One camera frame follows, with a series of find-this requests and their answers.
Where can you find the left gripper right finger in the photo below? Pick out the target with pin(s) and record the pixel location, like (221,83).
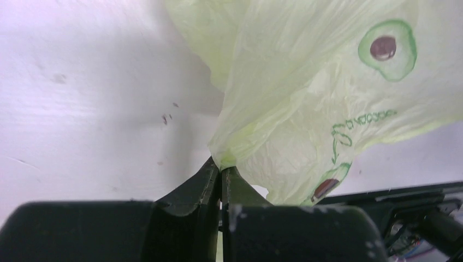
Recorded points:
(255,230)

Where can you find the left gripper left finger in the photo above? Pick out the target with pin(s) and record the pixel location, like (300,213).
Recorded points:
(181,226)

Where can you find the green plastic bag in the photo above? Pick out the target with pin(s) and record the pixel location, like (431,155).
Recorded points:
(309,85)

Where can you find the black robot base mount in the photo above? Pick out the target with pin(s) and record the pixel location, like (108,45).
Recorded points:
(406,217)

